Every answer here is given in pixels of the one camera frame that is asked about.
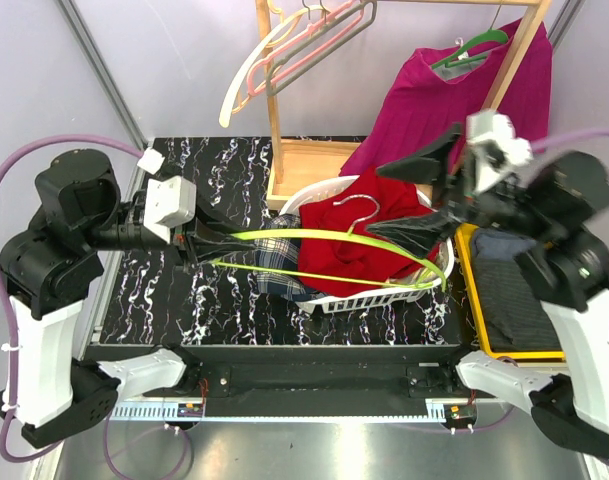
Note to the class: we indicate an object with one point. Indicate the yellow plastic bin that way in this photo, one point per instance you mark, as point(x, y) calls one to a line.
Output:
point(462, 243)

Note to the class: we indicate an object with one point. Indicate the navy plaid skirt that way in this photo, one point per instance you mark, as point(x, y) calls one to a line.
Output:
point(277, 259)

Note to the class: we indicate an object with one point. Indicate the folded dark clothes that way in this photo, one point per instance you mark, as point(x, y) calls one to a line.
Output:
point(513, 317)

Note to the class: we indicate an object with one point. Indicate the green hanger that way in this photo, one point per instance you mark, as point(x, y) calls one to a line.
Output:
point(461, 55)

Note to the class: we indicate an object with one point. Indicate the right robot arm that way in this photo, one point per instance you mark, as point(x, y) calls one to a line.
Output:
point(567, 270)

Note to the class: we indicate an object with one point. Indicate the yellow-green hanger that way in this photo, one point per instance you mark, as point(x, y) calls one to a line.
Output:
point(293, 222)

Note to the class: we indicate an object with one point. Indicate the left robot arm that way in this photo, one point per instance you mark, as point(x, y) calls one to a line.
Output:
point(45, 276)

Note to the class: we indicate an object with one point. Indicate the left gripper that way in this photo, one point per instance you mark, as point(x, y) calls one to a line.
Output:
point(201, 247)

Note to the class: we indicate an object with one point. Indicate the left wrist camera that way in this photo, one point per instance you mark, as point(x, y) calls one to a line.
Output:
point(169, 204)

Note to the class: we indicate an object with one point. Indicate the red dress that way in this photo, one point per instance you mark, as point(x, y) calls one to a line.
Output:
point(368, 199)

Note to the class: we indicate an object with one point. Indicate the white plastic laundry basket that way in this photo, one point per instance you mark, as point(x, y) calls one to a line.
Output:
point(428, 280)

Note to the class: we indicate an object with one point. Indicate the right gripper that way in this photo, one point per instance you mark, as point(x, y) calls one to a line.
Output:
point(418, 234)

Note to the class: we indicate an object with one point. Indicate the wooden clothes rack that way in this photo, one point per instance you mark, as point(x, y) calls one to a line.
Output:
point(299, 163)

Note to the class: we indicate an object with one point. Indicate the pink plastic hanger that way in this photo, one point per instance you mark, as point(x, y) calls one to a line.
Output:
point(299, 42)

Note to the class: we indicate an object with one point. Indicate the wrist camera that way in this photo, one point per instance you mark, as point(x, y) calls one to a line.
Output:
point(496, 150)
point(169, 204)

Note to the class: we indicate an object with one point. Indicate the cream plastic hanger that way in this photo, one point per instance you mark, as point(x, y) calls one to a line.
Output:
point(277, 41)

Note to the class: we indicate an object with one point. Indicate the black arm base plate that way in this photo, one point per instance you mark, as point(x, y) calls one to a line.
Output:
point(320, 382)

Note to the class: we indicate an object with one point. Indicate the magenta dress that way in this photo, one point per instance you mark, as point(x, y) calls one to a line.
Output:
point(424, 102)

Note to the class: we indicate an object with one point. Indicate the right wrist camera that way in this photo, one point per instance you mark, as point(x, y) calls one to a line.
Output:
point(496, 150)

